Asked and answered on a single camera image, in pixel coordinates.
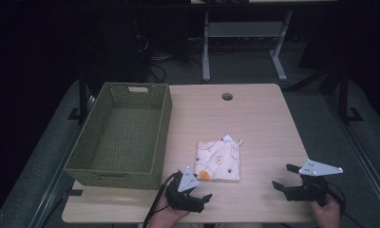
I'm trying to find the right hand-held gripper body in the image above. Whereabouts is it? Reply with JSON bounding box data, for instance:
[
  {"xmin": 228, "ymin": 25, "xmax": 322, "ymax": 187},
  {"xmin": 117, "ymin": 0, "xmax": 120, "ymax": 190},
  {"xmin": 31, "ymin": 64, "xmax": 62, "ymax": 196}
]
[{"xmin": 284, "ymin": 159, "xmax": 345, "ymax": 207}]

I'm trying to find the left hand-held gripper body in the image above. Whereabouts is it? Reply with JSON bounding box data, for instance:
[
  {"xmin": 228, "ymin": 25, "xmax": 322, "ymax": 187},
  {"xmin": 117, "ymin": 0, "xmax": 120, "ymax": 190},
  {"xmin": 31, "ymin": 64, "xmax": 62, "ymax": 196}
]
[{"xmin": 163, "ymin": 165, "xmax": 208, "ymax": 214}]

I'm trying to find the cream printed cloth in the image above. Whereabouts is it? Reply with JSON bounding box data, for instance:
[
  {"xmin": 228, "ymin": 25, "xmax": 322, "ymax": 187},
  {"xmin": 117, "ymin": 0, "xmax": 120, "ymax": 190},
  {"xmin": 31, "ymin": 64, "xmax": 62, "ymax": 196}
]
[{"xmin": 193, "ymin": 134, "xmax": 245, "ymax": 183}]

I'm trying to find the green woven basket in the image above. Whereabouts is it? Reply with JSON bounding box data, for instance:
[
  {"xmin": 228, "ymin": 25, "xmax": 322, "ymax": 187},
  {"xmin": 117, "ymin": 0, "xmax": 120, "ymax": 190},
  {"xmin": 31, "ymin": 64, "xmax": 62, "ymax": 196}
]
[{"xmin": 64, "ymin": 82, "xmax": 173, "ymax": 191}]

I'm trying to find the person's left hand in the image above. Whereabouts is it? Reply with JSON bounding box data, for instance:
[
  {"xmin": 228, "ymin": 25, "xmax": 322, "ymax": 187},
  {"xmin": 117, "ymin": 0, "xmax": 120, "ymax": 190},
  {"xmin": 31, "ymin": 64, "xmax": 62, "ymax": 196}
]
[{"xmin": 147, "ymin": 192, "xmax": 192, "ymax": 228}]

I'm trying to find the person's right hand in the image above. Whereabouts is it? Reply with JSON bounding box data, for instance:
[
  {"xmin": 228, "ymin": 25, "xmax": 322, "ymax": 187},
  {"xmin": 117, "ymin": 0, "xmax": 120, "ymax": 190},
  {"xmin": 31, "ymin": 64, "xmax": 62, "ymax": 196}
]
[{"xmin": 310, "ymin": 193, "xmax": 342, "ymax": 228}]

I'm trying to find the black metal stand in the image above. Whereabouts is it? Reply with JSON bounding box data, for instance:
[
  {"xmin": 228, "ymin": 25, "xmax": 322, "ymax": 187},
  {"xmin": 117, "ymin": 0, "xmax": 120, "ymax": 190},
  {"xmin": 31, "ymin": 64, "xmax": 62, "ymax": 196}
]
[
  {"xmin": 66, "ymin": 67, "xmax": 96, "ymax": 125},
  {"xmin": 334, "ymin": 67, "xmax": 365, "ymax": 125}
]

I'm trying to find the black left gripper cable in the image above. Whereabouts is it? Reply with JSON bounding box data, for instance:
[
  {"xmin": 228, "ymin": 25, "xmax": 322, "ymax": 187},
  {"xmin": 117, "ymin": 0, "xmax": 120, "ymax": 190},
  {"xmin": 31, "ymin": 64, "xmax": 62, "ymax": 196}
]
[{"xmin": 142, "ymin": 172, "xmax": 180, "ymax": 228}]

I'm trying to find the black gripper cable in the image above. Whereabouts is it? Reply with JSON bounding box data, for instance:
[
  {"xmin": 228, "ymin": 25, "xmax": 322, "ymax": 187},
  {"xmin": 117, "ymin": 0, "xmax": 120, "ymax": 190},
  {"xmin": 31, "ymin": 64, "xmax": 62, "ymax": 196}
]
[
  {"xmin": 142, "ymin": 172, "xmax": 180, "ymax": 228},
  {"xmin": 326, "ymin": 180, "xmax": 367, "ymax": 228}
]

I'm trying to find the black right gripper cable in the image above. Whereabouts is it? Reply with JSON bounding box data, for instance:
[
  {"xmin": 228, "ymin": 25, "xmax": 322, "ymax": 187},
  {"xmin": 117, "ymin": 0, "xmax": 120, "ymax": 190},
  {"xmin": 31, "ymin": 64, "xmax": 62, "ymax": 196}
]
[{"xmin": 326, "ymin": 180, "xmax": 367, "ymax": 228}]

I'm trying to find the tangle of floor cables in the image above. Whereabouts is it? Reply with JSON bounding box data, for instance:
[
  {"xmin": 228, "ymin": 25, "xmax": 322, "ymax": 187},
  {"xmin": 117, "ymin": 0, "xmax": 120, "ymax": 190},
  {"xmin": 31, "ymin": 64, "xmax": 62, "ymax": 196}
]
[{"xmin": 133, "ymin": 32, "xmax": 205, "ymax": 84}]

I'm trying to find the white metal desk frame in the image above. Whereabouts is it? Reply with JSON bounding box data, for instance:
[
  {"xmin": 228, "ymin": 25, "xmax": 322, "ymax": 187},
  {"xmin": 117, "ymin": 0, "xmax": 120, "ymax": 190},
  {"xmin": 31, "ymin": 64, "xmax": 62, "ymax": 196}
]
[{"xmin": 201, "ymin": 9, "xmax": 295, "ymax": 83}]

